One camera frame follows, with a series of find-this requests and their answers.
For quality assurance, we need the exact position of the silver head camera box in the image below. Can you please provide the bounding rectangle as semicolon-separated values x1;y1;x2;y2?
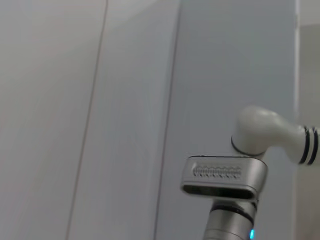
179;154;269;201

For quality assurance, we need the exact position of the silver neck post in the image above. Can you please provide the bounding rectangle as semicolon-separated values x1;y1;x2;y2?
201;198;259;240

